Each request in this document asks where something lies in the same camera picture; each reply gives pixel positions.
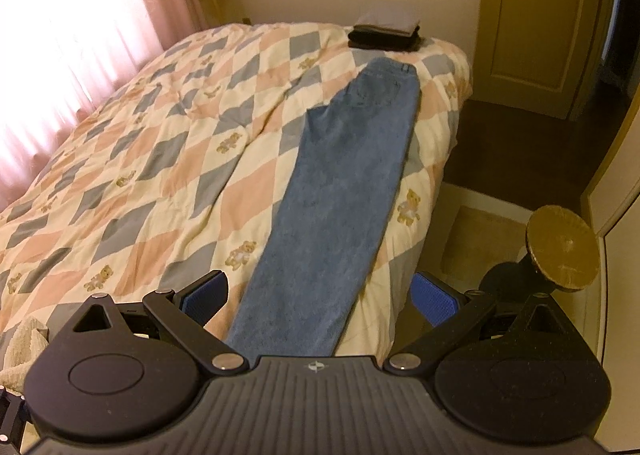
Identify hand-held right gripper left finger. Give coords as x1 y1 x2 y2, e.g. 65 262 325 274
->
72 271 249 377

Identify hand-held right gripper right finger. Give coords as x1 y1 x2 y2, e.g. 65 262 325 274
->
385 271 571 377

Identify blue denim jeans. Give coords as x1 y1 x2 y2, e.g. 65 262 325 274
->
225 56 420 357

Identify cream fleece garment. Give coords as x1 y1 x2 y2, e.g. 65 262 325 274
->
0 317 51 388

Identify beige floor rug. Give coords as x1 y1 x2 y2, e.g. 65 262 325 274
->
440 205 532 276

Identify round gold stool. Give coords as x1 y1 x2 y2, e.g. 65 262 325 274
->
480 205 599 293

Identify diamond patterned quilt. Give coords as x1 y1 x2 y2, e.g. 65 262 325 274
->
0 22 473 366

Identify cream cabinet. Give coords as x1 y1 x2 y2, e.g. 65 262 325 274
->
580 105 640 366

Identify folded black garment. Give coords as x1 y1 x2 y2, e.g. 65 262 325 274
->
348 28 422 52

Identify folded grey garment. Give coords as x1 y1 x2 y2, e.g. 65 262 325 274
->
354 10 420 33

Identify cream door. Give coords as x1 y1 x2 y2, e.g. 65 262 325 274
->
475 0 608 121

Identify pink curtain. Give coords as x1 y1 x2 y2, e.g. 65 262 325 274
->
0 0 211 176

